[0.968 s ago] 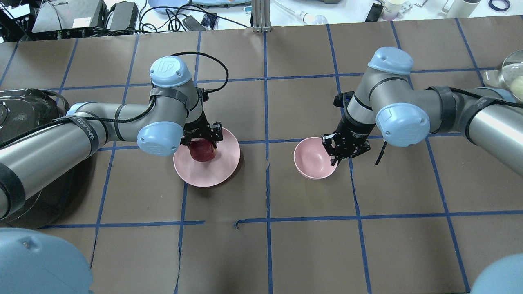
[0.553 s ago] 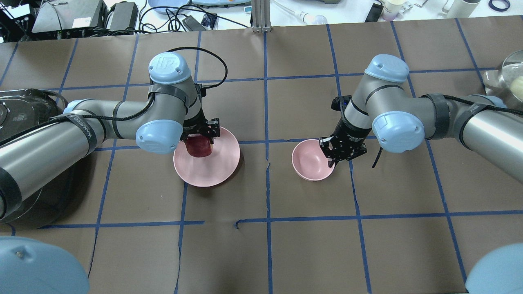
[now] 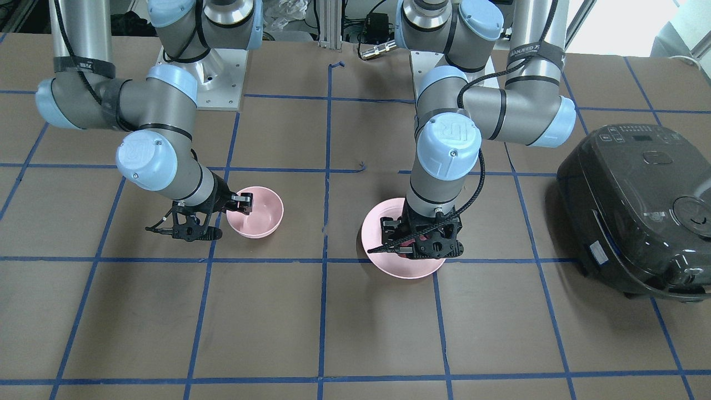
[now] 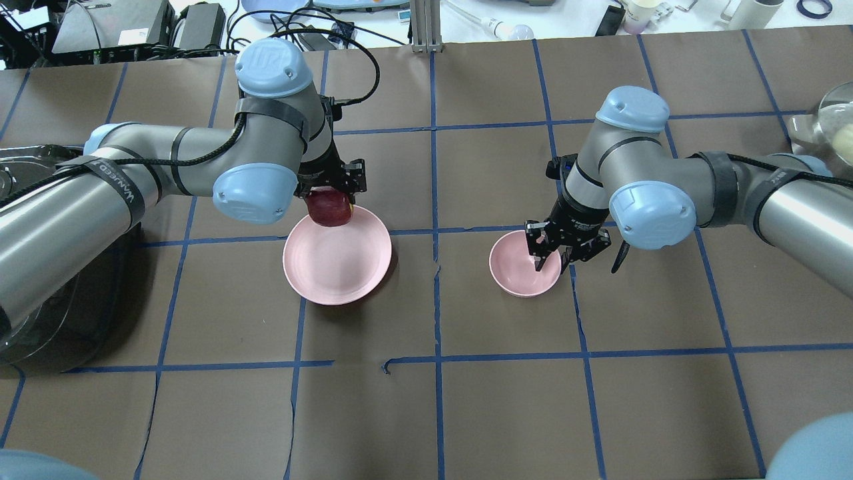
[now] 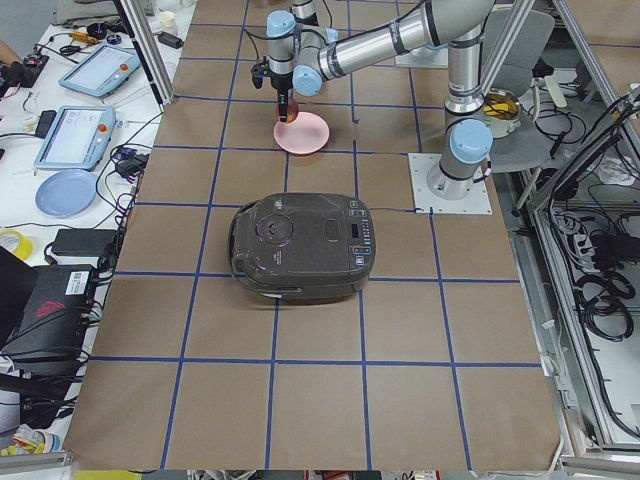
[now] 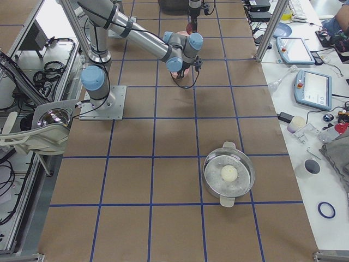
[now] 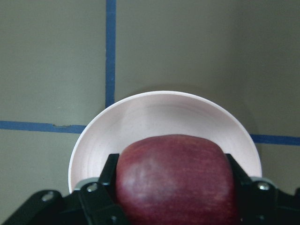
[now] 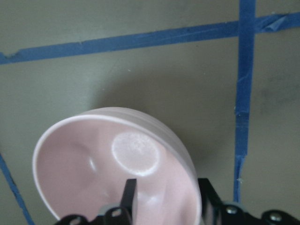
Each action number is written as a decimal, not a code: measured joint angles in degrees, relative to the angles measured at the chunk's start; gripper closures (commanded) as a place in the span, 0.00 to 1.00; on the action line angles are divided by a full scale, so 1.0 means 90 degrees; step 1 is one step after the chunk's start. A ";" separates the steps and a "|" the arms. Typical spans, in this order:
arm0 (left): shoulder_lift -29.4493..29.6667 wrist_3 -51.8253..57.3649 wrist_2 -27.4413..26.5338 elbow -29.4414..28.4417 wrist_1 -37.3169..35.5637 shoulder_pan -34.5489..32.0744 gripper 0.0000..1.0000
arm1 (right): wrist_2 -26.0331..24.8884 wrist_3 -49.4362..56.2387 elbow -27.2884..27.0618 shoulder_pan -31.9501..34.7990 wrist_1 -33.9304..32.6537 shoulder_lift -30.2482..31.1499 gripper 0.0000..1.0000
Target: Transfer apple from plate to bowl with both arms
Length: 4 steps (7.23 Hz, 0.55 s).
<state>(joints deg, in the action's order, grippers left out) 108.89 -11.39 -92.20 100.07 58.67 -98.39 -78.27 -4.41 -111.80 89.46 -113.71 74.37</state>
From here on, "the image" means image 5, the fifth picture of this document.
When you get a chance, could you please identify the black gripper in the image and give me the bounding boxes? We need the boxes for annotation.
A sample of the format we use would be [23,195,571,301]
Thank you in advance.
[277,89,291,123]

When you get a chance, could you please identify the red apple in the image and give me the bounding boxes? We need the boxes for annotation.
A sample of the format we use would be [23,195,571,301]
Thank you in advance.
[287,100,299,122]

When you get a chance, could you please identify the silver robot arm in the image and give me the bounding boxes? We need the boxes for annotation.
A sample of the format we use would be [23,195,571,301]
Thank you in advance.
[291,0,319,26]
[251,1,493,131]

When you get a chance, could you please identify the pink plate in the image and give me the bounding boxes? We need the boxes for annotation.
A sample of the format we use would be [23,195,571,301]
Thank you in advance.
[273,112,330,155]

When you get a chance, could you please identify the light blue plate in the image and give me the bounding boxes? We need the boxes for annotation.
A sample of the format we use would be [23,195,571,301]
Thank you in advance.
[35,169,97,218]

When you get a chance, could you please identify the black power adapter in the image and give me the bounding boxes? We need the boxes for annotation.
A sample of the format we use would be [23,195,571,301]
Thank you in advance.
[156,31,184,49]

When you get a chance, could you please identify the dark grey rice cooker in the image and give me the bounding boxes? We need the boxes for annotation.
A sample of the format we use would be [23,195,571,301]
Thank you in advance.
[228,192,376,301]

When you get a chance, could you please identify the white cup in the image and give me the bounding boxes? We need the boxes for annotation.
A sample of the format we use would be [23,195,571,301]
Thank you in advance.
[158,11,178,36]

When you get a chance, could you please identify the blue teach pendant far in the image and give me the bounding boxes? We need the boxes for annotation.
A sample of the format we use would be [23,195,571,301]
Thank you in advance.
[58,45,141,98]

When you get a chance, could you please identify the blue teach pendant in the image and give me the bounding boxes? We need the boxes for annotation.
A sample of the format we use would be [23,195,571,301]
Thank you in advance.
[33,105,116,171]
[58,45,141,98]

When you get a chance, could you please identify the blue teach pendant near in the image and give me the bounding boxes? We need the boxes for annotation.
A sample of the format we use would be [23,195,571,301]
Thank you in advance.
[33,105,116,171]

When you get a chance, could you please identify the steel pot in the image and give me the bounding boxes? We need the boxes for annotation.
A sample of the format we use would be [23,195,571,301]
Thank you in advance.
[483,90,522,139]

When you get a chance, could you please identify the black power brick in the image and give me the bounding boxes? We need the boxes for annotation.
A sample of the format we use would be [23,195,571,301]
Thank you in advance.
[51,229,116,257]

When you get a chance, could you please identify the grey chair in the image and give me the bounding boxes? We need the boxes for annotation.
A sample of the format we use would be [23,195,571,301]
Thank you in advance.
[482,6,554,174]

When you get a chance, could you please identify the yellow tape roll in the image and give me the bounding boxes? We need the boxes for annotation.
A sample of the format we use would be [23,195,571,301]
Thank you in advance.
[0,229,34,261]

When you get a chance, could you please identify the black computer box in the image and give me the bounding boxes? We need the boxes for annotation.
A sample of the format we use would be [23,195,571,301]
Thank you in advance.
[1,265,98,363]

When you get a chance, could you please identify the aluminium frame post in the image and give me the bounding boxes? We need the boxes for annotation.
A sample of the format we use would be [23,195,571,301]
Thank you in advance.
[113,0,174,106]

